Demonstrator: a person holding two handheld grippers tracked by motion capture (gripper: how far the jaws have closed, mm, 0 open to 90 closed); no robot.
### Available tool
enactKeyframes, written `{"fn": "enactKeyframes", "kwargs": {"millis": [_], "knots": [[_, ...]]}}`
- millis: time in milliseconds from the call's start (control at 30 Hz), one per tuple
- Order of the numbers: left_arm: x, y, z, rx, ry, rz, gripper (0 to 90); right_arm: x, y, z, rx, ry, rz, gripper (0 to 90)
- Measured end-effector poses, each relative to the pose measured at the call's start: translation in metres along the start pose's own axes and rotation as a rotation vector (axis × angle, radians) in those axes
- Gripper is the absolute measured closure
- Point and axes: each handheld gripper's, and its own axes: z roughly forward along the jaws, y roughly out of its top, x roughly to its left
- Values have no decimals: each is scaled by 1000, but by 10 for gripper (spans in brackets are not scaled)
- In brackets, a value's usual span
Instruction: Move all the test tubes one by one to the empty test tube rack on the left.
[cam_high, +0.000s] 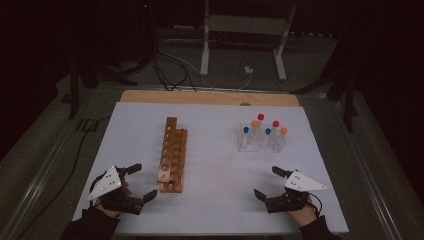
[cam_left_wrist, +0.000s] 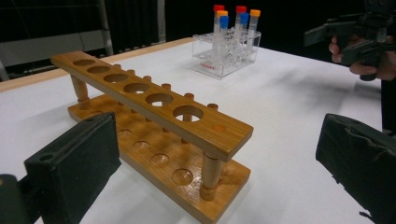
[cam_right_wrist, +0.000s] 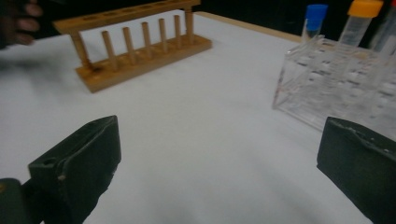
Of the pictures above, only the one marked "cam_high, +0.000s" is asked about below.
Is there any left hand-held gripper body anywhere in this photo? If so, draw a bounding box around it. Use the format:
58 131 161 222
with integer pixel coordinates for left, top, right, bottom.
87 165 145 216

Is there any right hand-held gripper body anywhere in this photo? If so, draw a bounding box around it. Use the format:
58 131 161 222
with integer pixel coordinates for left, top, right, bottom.
264 170 328 214

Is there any clear plastic tube rack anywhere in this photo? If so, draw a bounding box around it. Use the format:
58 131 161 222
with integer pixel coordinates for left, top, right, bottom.
237 121 288 154

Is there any orange capped test tube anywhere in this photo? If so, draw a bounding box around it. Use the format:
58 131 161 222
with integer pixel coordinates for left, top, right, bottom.
250 119 260 144
279 126 289 149

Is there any wooden test tube rack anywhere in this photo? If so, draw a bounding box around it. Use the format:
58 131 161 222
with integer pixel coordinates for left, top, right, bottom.
156 116 188 194

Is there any red capped test tube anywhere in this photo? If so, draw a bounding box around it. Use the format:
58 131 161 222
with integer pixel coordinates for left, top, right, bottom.
256 113 266 134
271 120 281 141

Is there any person's left hand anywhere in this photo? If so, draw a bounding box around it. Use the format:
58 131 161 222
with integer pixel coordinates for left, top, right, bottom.
94 181 133 219

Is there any person's right hand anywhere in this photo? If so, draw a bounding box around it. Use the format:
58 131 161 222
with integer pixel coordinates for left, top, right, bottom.
288 196 319 228

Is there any white table sheet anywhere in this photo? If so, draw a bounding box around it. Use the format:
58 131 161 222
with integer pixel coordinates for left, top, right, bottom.
72 101 349 236

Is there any dark tripod stand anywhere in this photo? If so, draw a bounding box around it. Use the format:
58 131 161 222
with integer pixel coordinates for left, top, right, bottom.
68 56 139 120
289 33 361 133

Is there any grey metal stand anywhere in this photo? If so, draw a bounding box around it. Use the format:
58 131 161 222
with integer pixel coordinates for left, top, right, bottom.
199 0 298 82

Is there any dark equipment rack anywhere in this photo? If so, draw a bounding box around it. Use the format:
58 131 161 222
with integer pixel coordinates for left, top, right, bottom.
131 0 158 64

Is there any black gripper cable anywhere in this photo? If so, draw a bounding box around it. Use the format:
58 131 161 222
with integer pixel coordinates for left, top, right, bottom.
88 171 108 198
308 191 324 216

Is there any black floor cable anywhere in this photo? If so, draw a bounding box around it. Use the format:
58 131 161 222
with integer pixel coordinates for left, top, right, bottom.
14 114 113 240

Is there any metal floor rail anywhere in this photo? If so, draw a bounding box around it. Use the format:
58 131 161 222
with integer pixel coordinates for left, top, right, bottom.
328 96 406 240
0 126 79 240

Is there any white cable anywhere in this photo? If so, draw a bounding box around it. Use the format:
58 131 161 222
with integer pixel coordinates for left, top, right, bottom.
159 49 214 89
233 72 253 90

